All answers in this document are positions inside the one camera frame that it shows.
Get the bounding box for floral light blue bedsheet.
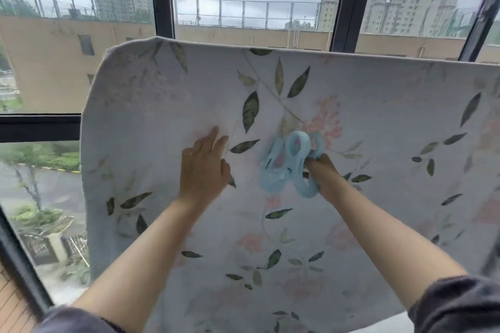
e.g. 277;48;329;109
80;36;500;333

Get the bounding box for long beige building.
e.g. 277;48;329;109
0;16;500;114

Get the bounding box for person's right hand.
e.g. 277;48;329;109
304;153;354;207

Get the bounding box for person's left hand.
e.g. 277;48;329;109
178;125;232;209

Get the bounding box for white tall apartment buildings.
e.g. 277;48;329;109
315;0;466;37

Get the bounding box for person's right forearm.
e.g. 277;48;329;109
334;184;468;310

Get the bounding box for person's left forearm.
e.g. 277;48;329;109
70;198;204;333

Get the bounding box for person's dark right sleeve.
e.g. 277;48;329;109
408;276;500;333

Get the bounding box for black metal window frame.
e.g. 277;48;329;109
0;0;500;318

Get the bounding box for person's dark left sleeve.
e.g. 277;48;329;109
35;305;126;333

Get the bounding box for person's dark sleeve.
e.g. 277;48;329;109
408;276;500;333
35;305;126;333

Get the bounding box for rooftop wire fence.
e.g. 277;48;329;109
0;0;479;37

